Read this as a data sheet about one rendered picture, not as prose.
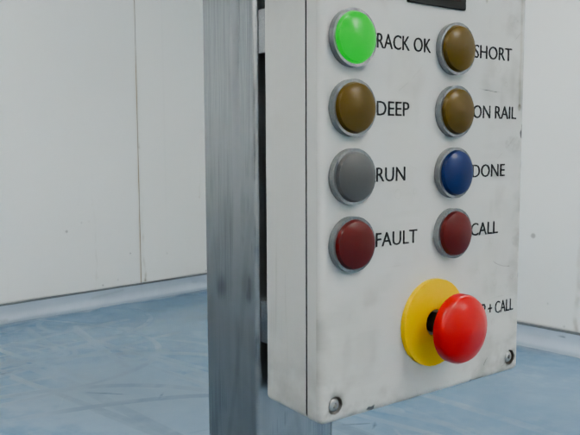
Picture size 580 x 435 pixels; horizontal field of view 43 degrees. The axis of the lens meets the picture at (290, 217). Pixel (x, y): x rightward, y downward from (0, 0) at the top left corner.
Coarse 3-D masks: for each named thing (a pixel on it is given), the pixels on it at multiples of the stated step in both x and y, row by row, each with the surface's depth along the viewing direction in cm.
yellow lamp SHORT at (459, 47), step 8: (448, 32) 42; (456, 32) 42; (464, 32) 43; (448, 40) 42; (456, 40) 42; (464, 40) 43; (472, 40) 43; (448, 48) 42; (456, 48) 42; (464, 48) 43; (472, 48) 43; (448, 56) 42; (456, 56) 42; (464, 56) 43; (472, 56) 43; (448, 64) 42; (456, 64) 42; (464, 64) 43
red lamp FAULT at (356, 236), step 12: (348, 228) 38; (360, 228) 39; (336, 240) 38; (348, 240) 38; (360, 240) 39; (372, 240) 39; (336, 252) 38; (348, 252) 38; (360, 252) 39; (372, 252) 40; (348, 264) 39; (360, 264) 39
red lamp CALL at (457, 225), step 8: (448, 216) 43; (456, 216) 43; (464, 216) 44; (448, 224) 43; (456, 224) 43; (464, 224) 44; (440, 232) 43; (448, 232) 43; (456, 232) 43; (464, 232) 44; (440, 240) 43; (448, 240) 43; (456, 240) 43; (464, 240) 44; (448, 248) 43; (456, 248) 44; (464, 248) 44
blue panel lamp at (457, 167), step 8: (456, 152) 43; (448, 160) 43; (456, 160) 43; (464, 160) 43; (448, 168) 43; (456, 168) 43; (464, 168) 43; (472, 168) 44; (448, 176) 43; (456, 176) 43; (464, 176) 43; (472, 176) 44; (448, 184) 43; (456, 184) 43; (464, 184) 44; (448, 192) 43; (456, 192) 43
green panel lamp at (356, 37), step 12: (348, 12) 38; (360, 12) 38; (348, 24) 37; (360, 24) 38; (372, 24) 38; (336, 36) 37; (348, 36) 37; (360, 36) 38; (372, 36) 38; (348, 48) 37; (360, 48) 38; (372, 48) 38; (348, 60) 38; (360, 60) 38
